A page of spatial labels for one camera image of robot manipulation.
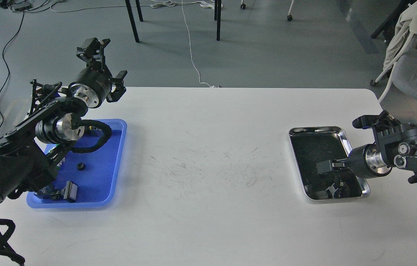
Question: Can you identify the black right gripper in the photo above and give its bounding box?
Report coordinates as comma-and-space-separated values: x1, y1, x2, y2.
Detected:
332, 145, 375, 179

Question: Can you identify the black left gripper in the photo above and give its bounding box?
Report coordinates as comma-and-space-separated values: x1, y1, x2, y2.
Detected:
69, 38, 127, 108

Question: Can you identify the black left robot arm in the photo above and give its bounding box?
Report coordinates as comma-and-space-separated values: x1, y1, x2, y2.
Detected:
0, 38, 127, 266

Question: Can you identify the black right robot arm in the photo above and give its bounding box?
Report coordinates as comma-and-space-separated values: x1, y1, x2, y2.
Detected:
327, 111, 417, 184

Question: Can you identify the shiny metal tray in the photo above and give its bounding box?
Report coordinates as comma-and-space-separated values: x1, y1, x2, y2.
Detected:
289, 126, 370, 203

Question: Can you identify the black table leg left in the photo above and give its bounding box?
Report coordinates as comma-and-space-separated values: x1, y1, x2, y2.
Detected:
124, 0, 144, 43

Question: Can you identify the black table leg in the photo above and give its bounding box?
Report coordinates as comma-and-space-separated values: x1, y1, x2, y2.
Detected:
214, 0, 222, 41
124, 0, 144, 43

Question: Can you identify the blue plastic tray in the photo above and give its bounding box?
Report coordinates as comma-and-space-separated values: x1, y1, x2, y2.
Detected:
26, 119, 127, 209

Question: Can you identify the black power strip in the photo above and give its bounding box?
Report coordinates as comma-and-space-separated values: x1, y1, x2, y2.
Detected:
10, 1, 32, 12

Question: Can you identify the black table leg right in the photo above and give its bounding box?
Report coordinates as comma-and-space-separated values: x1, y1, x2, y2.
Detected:
214, 0, 222, 41

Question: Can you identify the beige jacket on chair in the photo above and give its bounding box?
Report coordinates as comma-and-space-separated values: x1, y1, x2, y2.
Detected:
383, 1, 417, 71

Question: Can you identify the white floor cable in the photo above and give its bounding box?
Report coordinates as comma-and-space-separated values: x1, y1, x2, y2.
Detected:
49, 0, 223, 88

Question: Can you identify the black floor cable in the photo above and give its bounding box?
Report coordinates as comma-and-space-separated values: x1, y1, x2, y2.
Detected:
0, 0, 52, 164

